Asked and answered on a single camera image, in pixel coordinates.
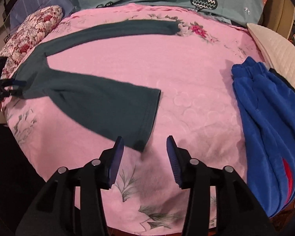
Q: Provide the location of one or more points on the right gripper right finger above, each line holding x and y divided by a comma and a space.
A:
190, 173

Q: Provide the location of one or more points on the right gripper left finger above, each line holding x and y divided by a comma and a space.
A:
97, 175

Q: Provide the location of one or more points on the dark green pants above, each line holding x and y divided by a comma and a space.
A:
104, 106

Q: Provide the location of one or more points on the pink floral bedsheet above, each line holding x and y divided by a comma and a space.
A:
143, 73

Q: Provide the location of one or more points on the red floral pillow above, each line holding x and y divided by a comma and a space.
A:
31, 32

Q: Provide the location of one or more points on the blue pants with red stripe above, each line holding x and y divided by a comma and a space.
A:
266, 102

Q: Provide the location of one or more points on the purple striped quilt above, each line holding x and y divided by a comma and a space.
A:
24, 8

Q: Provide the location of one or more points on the cream quilted pillow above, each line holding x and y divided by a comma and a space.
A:
278, 52

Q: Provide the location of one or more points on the wooden display cabinet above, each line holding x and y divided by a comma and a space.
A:
282, 12

